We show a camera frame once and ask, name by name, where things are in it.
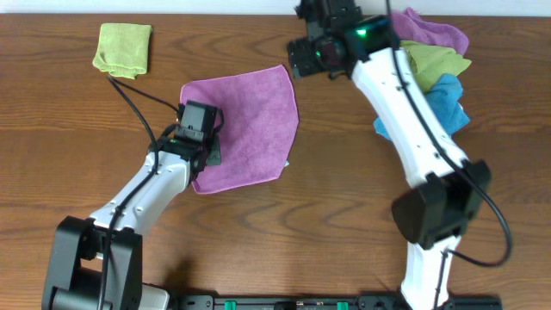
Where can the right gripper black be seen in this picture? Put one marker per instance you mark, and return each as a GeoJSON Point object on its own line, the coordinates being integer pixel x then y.
{"type": "Point", "coordinates": [300, 59]}

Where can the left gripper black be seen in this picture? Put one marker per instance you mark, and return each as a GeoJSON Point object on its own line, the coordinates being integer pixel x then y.
{"type": "Point", "coordinates": [215, 158]}

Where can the purple cloth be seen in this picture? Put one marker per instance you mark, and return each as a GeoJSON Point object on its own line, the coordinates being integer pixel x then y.
{"type": "Point", "coordinates": [261, 121]}
{"type": "Point", "coordinates": [409, 25]}

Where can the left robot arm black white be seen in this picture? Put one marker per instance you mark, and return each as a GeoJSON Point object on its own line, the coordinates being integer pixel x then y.
{"type": "Point", "coordinates": [97, 262]}

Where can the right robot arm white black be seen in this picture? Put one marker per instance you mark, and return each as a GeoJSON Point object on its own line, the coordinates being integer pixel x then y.
{"type": "Point", "coordinates": [434, 214]}

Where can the crumpled purple cloth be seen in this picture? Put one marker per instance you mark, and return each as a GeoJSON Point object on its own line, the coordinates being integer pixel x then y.
{"type": "Point", "coordinates": [409, 25]}

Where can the crumpled olive green cloth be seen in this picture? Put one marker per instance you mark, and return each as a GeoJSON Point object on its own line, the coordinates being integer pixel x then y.
{"type": "Point", "coordinates": [429, 63]}

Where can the crumpled blue cloth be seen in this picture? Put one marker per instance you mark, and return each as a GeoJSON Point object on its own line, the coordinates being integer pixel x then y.
{"type": "Point", "coordinates": [443, 99]}

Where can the folded green cloth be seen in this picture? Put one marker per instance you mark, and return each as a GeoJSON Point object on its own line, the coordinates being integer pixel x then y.
{"type": "Point", "coordinates": [123, 49]}

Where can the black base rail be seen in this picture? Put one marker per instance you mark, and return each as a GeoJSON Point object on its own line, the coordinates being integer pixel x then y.
{"type": "Point", "coordinates": [361, 302]}

